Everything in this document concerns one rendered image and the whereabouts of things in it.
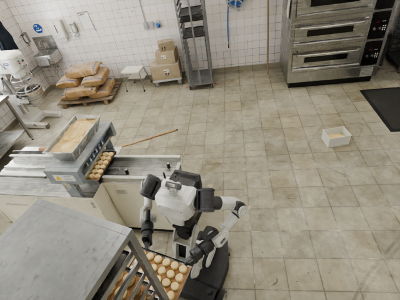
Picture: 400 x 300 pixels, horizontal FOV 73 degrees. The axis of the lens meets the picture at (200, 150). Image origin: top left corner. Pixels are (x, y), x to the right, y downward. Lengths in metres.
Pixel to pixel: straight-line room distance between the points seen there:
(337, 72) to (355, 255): 3.35
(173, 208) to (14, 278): 0.95
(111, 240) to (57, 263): 0.18
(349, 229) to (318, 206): 0.37
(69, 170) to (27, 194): 0.72
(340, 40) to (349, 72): 0.68
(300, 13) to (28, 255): 4.58
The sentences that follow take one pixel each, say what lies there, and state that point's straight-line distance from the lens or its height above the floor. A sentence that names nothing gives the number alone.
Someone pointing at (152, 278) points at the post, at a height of 1.48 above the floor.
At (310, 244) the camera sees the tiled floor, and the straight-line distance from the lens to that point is 3.07.
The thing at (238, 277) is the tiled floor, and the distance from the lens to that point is 2.85.
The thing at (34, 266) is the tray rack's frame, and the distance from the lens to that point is 1.12.
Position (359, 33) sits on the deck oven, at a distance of 5.30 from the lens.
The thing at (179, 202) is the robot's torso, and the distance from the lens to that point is 1.74.
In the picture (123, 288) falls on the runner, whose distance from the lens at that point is 1.18.
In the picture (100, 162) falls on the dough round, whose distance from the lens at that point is 2.86.
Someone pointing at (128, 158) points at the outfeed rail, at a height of 0.88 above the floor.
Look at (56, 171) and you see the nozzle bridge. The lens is 2.57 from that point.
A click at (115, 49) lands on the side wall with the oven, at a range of 6.46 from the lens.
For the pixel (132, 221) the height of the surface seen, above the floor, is 0.21.
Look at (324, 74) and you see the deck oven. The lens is 5.44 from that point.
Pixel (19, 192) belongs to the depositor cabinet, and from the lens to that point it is 3.20.
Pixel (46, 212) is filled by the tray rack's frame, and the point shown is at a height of 1.82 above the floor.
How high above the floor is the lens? 2.61
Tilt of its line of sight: 40 degrees down
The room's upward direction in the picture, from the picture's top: 10 degrees counter-clockwise
